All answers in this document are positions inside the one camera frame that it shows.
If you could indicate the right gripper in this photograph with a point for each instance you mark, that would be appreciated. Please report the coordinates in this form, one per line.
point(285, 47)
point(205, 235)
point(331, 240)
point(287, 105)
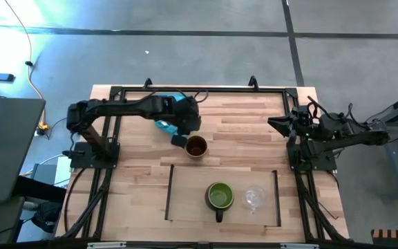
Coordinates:
point(302, 124)

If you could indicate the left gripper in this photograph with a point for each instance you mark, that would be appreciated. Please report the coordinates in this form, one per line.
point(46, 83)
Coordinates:
point(188, 115)

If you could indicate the tan mug brown inside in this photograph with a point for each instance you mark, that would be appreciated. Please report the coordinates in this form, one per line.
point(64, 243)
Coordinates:
point(196, 148)

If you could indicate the dark green mug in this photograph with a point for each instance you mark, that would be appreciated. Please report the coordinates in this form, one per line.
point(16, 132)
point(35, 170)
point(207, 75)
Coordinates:
point(219, 195)

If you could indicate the clear glass cup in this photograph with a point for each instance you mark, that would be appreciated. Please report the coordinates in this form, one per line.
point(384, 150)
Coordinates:
point(253, 197)

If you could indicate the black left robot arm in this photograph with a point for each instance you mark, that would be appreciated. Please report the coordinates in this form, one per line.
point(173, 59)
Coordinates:
point(123, 107)

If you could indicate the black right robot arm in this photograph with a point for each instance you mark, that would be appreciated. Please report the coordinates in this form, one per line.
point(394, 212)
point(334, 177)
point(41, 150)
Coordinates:
point(351, 136)

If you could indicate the teal cloth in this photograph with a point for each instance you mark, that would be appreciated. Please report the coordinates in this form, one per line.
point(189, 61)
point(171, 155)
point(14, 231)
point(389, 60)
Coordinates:
point(168, 127)

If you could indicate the wooden tray board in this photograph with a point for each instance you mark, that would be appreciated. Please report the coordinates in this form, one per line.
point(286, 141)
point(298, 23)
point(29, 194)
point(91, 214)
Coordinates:
point(188, 197)

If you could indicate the black backpack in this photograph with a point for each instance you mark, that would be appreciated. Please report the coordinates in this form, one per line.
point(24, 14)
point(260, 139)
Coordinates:
point(47, 216)

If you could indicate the wood slat bench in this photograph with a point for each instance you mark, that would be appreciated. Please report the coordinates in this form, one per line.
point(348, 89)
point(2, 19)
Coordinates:
point(396, 235)

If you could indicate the dark grey panel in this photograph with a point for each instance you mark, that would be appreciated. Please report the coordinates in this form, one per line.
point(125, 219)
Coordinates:
point(9, 148)

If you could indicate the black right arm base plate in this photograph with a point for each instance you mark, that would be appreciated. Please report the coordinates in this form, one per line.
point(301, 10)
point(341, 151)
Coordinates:
point(327, 162)

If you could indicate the black aluminium table frame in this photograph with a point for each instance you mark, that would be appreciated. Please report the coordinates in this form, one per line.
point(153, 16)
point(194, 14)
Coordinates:
point(226, 90)

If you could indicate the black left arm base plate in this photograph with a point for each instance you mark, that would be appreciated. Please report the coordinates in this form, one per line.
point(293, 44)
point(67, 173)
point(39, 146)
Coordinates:
point(81, 160)

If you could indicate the white frame bracket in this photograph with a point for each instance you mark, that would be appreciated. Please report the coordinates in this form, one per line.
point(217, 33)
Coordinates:
point(107, 245)
point(299, 246)

